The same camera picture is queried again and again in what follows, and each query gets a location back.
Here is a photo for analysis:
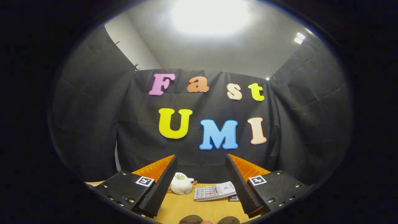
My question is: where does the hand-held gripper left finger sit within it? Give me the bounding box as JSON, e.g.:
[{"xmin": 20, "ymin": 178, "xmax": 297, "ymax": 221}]
[{"xmin": 86, "ymin": 154, "xmax": 178, "ymax": 219}]

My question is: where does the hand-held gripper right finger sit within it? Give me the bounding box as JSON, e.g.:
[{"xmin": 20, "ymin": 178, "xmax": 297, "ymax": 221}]
[{"xmin": 226, "ymin": 153, "xmax": 312, "ymax": 219}]

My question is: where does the white duck plush toy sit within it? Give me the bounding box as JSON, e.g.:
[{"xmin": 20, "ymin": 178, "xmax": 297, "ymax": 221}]
[{"xmin": 169, "ymin": 172, "xmax": 195, "ymax": 195}]

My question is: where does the patterned cover book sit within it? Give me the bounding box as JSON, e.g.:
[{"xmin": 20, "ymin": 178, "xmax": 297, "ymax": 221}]
[{"xmin": 194, "ymin": 181, "xmax": 237, "ymax": 202}]

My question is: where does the black backdrop cloth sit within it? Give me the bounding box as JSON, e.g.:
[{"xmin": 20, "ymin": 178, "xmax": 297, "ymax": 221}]
[{"xmin": 50, "ymin": 25, "xmax": 353, "ymax": 187}]

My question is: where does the small ceiling light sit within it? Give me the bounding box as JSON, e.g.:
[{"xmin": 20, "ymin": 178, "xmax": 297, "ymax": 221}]
[{"xmin": 294, "ymin": 31, "xmax": 307, "ymax": 45}]

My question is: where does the large ceiling light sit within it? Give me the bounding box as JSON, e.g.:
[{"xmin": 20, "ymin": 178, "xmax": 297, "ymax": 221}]
[{"xmin": 171, "ymin": 0, "xmax": 251, "ymax": 35}]

